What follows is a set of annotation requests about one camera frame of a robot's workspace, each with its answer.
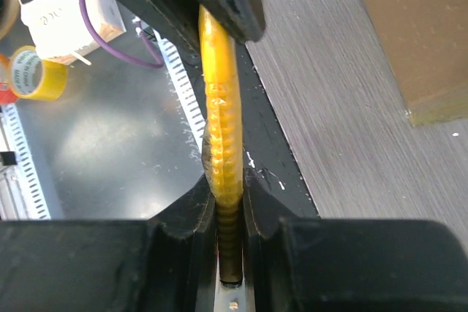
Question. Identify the yellow utility knife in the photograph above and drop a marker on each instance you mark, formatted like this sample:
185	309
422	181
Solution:
225	165

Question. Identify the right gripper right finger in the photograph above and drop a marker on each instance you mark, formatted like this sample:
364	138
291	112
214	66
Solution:
294	263

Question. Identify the orange drink bottle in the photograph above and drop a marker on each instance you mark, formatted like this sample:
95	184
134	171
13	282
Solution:
6	94

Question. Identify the white slotted cable duct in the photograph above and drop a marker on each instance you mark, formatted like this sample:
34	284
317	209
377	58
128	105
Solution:
180	81

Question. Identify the brown cardboard express box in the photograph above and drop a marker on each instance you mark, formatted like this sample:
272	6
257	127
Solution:
425	43

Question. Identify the yellow tape roll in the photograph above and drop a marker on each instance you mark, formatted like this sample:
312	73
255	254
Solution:
31	77

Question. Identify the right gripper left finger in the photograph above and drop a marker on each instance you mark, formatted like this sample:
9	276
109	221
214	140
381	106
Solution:
165	263

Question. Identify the white orange paper packet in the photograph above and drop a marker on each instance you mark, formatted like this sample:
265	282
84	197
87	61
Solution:
58	30

